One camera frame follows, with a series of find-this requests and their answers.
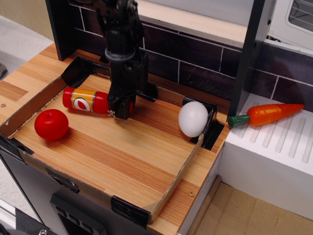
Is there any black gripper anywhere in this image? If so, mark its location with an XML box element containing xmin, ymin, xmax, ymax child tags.
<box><xmin>105</xmin><ymin>48</ymin><xmax>148</xmax><ymax>120</ymax></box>

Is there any orange toy carrot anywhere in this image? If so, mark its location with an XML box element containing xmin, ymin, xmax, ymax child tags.
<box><xmin>227</xmin><ymin>104</ymin><xmax>305</xmax><ymax>127</ymax></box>

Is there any white toy egg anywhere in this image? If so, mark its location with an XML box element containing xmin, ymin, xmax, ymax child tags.
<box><xmin>179</xmin><ymin>101</ymin><xmax>208</xmax><ymax>138</ymax></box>

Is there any light wooden shelf board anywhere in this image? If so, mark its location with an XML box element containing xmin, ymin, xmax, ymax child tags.
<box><xmin>138</xmin><ymin>0</ymin><xmax>247</xmax><ymax>48</ymax></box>

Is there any red hot sauce bottle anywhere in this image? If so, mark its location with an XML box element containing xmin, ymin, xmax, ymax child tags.
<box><xmin>62</xmin><ymin>87</ymin><xmax>134</xmax><ymax>115</ymax></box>

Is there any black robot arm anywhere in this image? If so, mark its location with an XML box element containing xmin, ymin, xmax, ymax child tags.
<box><xmin>70</xmin><ymin>0</ymin><xmax>148</xmax><ymax>119</ymax></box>

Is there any white grooved sink drainboard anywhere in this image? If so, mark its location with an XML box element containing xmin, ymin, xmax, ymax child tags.
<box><xmin>219</xmin><ymin>110</ymin><xmax>313</xmax><ymax>219</ymax></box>

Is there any black left shelf post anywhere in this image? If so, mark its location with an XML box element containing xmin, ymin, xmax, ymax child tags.
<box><xmin>45</xmin><ymin>0</ymin><xmax>78</xmax><ymax>61</ymax></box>

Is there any black shelf post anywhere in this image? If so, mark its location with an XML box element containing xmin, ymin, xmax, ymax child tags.
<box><xmin>228</xmin><ymin>0</ymin><xmax>276</xmax><ymax>116</ymax></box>
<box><xmin>45</xmin><ymin>0</ymin><xmax>78</xmax><ymax>61</ymax></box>

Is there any cardboard fence with black tape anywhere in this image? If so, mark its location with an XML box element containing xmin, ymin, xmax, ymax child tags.
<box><xmin>0</xmin><ymin>54</ymin><xmax>229</xmax><ymax>235</ymax></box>

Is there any red toy apple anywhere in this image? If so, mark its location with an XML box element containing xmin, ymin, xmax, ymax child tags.
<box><xmin>34</xmin><ymin>109</ymin><xmax>68</xmax><ymax>141</ymax></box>

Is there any black right shelf post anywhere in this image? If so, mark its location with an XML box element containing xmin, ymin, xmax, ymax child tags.
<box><xmin>228</xmin><ymin>0</ymin><xmax>276</xmax><ymax>116</ymax></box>

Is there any black oven control panel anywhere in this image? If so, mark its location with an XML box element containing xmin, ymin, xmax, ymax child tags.
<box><xmin>50</xmin><ymin>194</ymin><xmax>108</xmax><ymax>235</ymax></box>

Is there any white appliance with wire rack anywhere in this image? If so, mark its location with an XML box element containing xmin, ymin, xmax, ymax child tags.
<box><xmin>268</xmin><ymin>0</ymin><xmax>313</xmax><ymax>50</ymax></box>

